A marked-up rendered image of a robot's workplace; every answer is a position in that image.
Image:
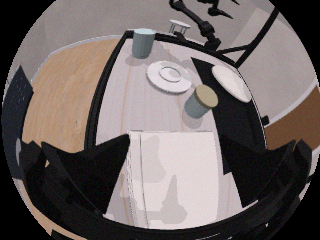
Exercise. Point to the white round platter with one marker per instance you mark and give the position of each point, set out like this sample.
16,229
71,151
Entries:
232,83

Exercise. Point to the black rectangular mat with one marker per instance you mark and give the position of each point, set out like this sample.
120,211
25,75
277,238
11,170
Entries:
232,116

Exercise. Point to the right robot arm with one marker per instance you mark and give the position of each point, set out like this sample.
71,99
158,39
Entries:
205,26

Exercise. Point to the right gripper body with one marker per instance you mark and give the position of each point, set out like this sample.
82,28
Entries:
213,8

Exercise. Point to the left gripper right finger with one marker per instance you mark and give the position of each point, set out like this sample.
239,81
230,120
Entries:
252,166

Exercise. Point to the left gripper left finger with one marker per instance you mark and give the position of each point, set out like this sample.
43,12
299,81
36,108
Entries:
93,171

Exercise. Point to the white saucer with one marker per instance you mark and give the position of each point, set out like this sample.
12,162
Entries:
169,77

